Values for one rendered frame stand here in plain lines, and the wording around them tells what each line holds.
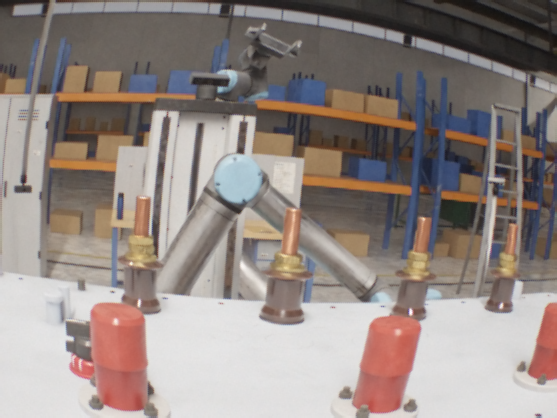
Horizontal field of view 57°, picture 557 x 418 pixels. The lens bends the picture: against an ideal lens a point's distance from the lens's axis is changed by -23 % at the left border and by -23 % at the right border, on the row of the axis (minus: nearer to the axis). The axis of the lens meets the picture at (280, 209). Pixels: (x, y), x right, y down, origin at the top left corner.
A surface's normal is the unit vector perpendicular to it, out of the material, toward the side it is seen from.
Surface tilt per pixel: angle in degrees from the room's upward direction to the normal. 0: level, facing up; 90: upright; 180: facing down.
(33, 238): 90
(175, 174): 90
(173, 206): 90
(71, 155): 90
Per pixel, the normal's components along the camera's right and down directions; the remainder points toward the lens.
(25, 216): 0.24, 0.14
